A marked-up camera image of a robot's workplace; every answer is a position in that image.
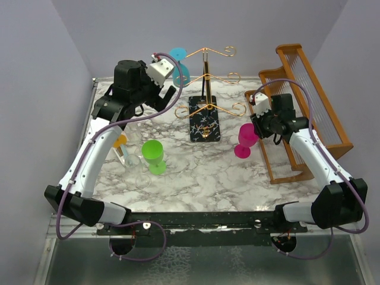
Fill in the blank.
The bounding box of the small blue white card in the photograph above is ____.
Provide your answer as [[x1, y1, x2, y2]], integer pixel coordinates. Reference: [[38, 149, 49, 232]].
[[113, 144, 129, 165]]

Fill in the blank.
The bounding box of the gold wine glass rack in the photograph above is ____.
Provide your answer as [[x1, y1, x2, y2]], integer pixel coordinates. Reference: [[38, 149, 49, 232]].
[[169, 46, 246, 143]]

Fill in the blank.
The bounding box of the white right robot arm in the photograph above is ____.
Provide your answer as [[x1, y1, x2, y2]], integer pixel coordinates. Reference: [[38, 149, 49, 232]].
[[249, 93, 368, 232]]

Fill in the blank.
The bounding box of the orange wine glass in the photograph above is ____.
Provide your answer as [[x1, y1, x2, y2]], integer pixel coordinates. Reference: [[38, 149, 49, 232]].
[[113, 134, 128, 148]]

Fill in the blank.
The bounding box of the wooden tiered shelf rack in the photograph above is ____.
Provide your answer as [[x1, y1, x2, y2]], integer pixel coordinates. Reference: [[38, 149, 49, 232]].
[[244, 43, 354, 185]]

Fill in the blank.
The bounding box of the clear wine glass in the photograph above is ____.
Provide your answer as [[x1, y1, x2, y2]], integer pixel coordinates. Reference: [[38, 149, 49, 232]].
[[124, 154, 151, 189]]

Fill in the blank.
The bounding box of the blue wine glass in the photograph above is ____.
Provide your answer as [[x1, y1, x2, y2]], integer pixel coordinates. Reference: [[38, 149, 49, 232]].
[[169, 47, 191, 87]]

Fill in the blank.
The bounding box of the aluminium extrusion rail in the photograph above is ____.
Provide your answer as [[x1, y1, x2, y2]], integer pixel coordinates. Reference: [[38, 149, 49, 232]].
[[46, 214, 104, 239]]

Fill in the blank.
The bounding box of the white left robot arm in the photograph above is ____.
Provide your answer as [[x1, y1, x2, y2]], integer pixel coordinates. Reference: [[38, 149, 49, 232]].
[[44, 59, 176, 235]]

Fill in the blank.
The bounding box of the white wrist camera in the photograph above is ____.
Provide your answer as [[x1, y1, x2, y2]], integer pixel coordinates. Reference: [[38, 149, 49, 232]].
[[249, 92, 271, 118], [146, 59, 175, 88]]

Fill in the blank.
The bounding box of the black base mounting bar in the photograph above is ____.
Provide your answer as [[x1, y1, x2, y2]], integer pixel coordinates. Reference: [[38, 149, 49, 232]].
[[97, 211, 307, 248]]

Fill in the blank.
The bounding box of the pink wine glass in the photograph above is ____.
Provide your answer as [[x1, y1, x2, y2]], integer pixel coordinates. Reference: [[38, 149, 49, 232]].
[[234, 123, 259, 159]]

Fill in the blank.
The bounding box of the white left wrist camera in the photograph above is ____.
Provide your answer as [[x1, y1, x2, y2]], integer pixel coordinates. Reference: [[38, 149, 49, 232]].
[[146, 59, 175, 88]]

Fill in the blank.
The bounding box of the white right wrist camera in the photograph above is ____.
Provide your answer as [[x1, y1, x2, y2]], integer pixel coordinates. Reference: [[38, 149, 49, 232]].
[[249, 92, 271, 118]]

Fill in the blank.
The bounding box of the green wine glass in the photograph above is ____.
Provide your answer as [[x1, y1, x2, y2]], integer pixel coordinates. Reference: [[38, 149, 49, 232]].
[[141, 140, 166, 175]]

